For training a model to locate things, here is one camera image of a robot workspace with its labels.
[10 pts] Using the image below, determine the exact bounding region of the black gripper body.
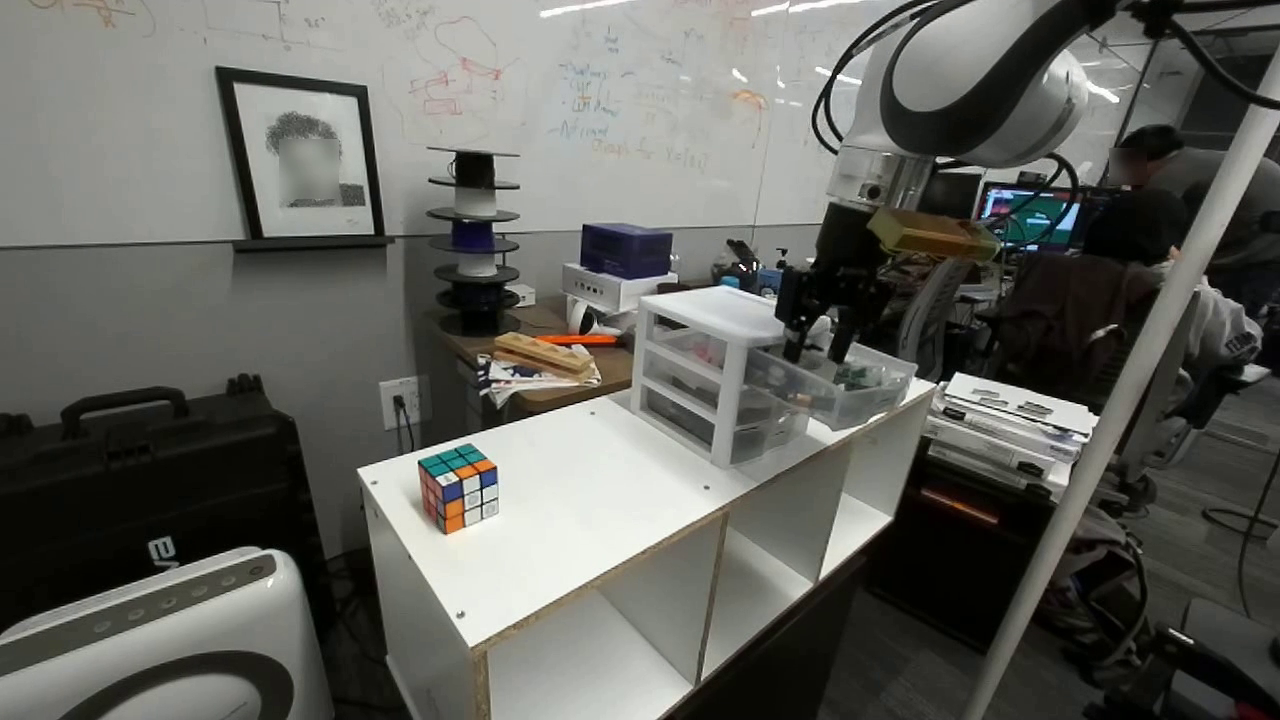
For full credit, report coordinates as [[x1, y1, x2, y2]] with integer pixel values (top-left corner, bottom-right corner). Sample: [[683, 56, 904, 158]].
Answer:
[[794, 201, 894, 305]]

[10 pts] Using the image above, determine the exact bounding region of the small white object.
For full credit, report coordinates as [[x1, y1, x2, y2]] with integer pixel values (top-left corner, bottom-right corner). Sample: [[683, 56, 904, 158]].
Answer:
[[804, 309, 842, 363]]

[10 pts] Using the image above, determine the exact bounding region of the clear plastic drawer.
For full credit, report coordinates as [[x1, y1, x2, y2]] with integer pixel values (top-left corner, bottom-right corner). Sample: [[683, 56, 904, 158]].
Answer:
[[636, 347, 813, 430], [736, 337, 921, 430], [636, 382, 813, 465]]

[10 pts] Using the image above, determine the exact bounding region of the purple box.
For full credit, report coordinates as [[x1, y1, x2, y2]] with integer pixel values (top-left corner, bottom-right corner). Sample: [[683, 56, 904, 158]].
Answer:
[[577, 221, 675, 280]]

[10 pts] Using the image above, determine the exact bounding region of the computer monitor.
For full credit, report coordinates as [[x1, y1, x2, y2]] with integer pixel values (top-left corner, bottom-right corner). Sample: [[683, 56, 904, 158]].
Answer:
[[975, 180, 1087, 257]]

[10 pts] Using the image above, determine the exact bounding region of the flat white box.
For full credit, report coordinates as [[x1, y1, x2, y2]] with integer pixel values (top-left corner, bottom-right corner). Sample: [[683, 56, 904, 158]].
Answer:
[[560, 260, 679, 314]]

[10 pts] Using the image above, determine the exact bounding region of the white paper stack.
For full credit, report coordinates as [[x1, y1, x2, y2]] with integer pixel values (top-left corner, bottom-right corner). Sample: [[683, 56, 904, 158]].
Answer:
[[930, 373, 1103, 472]]

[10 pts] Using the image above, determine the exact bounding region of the brown wooden desk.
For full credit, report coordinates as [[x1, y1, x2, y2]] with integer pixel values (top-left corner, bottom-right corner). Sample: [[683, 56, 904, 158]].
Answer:
[[443, 313, 639, 420]]

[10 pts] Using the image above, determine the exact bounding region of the dark jacket draped chair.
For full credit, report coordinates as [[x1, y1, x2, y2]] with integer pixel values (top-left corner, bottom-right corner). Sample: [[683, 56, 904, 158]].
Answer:
[[992, 251, 1262, 415]]

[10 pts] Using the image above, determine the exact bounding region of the tan wooden block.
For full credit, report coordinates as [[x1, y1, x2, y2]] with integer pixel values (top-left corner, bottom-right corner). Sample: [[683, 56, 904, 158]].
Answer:
[[491, 332, 600, 380]]

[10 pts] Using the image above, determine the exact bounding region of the black crate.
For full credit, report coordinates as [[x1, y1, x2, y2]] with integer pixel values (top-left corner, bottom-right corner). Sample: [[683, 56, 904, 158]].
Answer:
[[860, 436, 1070, 655]]

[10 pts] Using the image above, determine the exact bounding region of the white open shelf cabinet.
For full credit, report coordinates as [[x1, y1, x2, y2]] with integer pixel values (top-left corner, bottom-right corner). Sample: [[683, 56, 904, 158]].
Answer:
[[356, 377, 934, 720]]

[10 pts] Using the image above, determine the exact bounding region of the whiteboard with writing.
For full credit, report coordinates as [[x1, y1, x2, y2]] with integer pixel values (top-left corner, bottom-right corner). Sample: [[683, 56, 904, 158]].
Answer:
[[0, 0, 1111, 251]]

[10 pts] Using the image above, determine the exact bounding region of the white crumpled paper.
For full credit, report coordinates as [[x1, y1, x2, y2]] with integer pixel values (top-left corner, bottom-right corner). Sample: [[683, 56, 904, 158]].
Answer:
[[474, 350, 605, 410]]

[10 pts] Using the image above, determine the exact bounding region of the white pole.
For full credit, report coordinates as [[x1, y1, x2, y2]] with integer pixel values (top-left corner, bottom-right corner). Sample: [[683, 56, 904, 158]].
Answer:
[[957, 53, 1280, 720]]

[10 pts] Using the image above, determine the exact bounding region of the person in dark top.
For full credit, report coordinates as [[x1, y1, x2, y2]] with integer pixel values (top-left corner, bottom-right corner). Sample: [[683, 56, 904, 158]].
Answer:
[[1074, 118, 1280, 324]]

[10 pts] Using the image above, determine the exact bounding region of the black spool stack tower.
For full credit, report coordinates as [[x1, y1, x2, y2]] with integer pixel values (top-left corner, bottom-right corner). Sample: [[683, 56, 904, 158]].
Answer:
[[422, 140, 527, 340]]

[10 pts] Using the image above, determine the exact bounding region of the grey floor backpack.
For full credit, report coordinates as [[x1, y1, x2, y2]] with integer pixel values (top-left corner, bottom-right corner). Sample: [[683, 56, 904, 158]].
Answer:
[[1034, 504, 1162, 674]]

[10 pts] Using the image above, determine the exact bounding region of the Rubik's cube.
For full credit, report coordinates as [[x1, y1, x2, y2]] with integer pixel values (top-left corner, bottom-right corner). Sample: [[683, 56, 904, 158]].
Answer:
[[417, 440, 503, 536]]

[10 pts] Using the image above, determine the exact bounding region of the black framed picture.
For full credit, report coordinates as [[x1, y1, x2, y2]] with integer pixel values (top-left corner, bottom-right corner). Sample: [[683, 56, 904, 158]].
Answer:
[[210, 63, 393, 257]]

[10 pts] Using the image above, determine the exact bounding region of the black hard carrying case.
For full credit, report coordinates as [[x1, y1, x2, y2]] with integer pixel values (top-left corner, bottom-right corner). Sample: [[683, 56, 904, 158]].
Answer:
[[0, 377, 318, 632]]

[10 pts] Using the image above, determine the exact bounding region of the white rounded appliance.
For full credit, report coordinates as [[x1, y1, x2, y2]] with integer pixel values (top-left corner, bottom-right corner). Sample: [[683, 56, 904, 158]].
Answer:
[[0, 543, 337, 720]]

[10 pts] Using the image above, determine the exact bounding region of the white plastic drawer unit frame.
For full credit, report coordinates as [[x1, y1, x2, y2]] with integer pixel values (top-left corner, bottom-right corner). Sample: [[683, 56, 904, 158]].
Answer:
[[627, 283, 814, 472]]

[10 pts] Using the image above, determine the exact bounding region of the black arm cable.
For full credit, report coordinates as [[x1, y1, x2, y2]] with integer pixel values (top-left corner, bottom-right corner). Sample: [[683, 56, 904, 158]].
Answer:
[[808, 0, 963, 156]]

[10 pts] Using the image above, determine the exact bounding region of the orange handled tool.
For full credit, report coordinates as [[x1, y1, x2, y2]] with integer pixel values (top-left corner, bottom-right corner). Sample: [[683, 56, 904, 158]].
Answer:
[[534, 329, 624, 350]]

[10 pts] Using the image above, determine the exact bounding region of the white wall outlet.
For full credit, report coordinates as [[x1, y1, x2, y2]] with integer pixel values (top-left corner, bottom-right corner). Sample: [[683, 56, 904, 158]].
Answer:
[[375, 373, 429, 430]]

